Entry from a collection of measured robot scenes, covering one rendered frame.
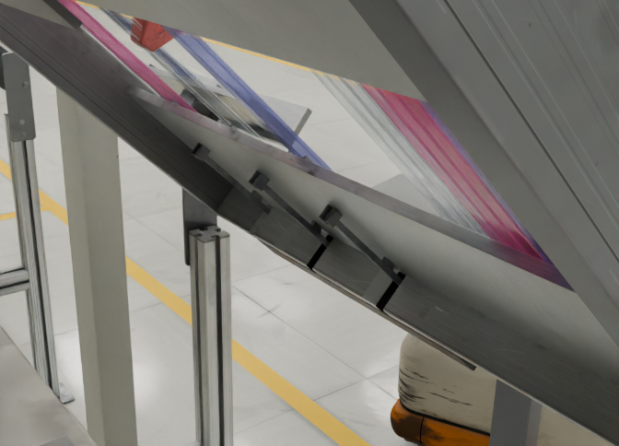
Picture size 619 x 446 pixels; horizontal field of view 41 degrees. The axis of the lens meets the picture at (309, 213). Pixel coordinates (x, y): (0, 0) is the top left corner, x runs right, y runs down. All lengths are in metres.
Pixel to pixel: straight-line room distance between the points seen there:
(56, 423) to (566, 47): 0.62
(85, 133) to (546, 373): 0.73
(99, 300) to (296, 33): 0.94
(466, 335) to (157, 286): 1.72
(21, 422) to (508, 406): 0.77
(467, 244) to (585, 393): 0.19
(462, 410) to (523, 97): 1.40
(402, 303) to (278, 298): 1.53
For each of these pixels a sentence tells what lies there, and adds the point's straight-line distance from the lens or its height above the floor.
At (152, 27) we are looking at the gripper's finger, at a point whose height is 0.95.
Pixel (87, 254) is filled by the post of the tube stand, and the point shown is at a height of 0.55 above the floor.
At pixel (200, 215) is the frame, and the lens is 1.09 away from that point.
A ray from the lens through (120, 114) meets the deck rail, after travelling 0.93.
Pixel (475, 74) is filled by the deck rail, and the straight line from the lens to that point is 0.21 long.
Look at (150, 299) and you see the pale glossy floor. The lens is 2.32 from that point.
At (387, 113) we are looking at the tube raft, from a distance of 0.44.
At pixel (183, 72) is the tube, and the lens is 0.72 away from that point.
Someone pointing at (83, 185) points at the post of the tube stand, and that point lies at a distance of 1.21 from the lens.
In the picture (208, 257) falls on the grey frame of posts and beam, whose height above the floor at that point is 0.62.
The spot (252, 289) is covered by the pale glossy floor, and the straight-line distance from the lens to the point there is 2.35.
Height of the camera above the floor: 1.06
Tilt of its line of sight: 22 degrees down
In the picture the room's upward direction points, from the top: 1 degrees clockwise
